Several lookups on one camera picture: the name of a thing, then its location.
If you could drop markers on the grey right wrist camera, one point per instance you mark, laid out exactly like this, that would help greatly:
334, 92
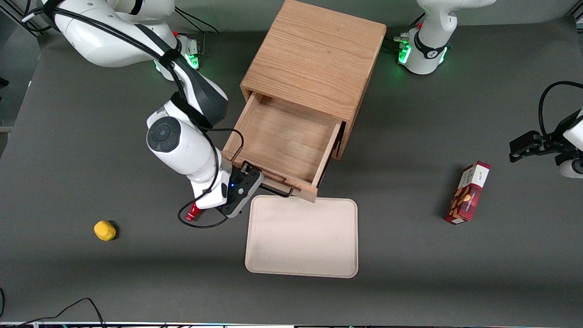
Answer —
241, 191

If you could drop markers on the yellow lemon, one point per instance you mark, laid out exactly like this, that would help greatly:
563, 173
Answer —
104, 230

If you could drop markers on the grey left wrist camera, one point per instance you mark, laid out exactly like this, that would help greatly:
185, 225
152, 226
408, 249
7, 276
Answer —
571, 167

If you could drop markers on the red cookie box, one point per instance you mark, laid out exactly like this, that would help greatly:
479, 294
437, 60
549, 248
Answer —
468, 193

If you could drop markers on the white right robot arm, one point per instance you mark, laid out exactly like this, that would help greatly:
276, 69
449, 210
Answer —
182, 141

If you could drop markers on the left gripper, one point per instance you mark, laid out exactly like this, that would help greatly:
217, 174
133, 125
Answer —
552, 139

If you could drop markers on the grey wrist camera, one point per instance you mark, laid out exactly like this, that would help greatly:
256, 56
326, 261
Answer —
241, 191
571, 167

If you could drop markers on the beige rectangular tray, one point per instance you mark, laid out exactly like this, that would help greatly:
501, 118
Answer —
301, 237

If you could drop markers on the red ketchup bottle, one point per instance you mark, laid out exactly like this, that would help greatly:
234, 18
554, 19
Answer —
193, 213

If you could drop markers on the wooden drawer cabinet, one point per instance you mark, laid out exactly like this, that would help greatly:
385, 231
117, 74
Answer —
319, 50

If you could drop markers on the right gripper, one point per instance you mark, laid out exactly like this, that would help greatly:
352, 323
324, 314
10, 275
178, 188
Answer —
237, 177

